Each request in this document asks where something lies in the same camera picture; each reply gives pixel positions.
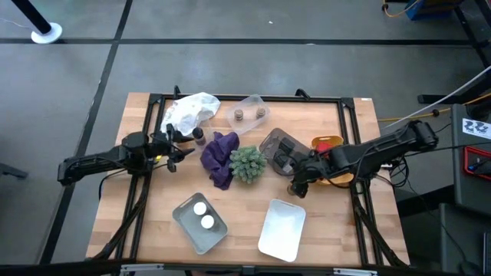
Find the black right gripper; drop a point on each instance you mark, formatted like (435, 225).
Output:
(310, 166)

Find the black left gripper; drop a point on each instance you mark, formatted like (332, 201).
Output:
(167, 147)

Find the dark lid spice jar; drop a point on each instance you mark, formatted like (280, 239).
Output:
(198, 135)

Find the black rectangular spice tin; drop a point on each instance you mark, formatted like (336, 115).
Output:
(282, 160)

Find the white plastic bin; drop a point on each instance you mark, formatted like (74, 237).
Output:
(282, 230)

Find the black pepper spice tin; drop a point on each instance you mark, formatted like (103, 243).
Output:
(286, 146)

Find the everything seasoning jar white cap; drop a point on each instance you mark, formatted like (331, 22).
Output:
(200, 208)

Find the glass herb jar white lid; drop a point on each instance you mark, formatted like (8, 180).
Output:
(207, 221)

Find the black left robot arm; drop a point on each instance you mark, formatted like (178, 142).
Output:
(96, 163)

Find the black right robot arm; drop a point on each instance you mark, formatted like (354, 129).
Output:
(368, 155)

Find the purple cloth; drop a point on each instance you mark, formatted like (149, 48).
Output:
(218, 161)

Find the white plastic bag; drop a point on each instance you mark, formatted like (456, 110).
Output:
(192, 109)

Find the red item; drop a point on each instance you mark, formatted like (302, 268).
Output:
(324, 147)

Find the clear smoky plastic tray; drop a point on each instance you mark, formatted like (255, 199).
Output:
(268, 147)

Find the green artificial plant in pot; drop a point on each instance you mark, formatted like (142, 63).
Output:
(248, 165)

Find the orange bowl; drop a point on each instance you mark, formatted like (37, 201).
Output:
(337, 141)

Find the clear plastic container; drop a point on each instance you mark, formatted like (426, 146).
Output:
(249, 122)

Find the white cup at left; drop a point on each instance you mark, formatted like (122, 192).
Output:
(192, 234)

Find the black rig crossbar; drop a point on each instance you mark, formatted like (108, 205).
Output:
(76, 268)

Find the grey cabinet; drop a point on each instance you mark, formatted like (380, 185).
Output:
(460, 172)

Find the dark cabinet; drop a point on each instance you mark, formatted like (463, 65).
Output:
(464, 241)

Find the black pole white round base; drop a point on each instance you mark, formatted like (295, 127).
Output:
(46, 33)

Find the red framed box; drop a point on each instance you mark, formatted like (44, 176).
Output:
(475, 163)

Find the white number label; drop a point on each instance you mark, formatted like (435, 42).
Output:
(475, 128)

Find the blue box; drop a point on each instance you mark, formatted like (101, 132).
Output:
(429, 9)

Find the black stand legs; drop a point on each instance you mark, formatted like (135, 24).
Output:
(475, 38)

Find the black table frame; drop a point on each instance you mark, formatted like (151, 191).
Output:
(326, 99)

